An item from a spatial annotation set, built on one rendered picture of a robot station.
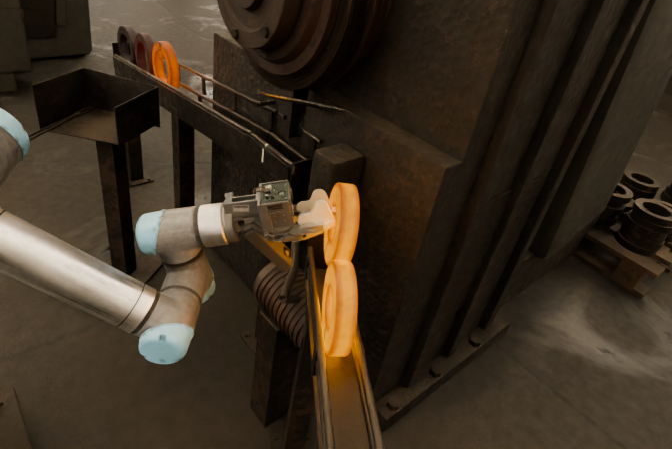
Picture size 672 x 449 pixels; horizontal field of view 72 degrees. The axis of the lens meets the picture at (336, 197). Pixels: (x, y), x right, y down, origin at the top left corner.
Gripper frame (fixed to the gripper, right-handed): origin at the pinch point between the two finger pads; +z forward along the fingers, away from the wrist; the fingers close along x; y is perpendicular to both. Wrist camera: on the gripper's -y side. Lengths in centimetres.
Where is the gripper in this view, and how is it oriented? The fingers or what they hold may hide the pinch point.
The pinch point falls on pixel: (342, 216)
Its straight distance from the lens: 82.9
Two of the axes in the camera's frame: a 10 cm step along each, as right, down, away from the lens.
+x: -0.9, -5.5, 8.3
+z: 9.9, -1.4, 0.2
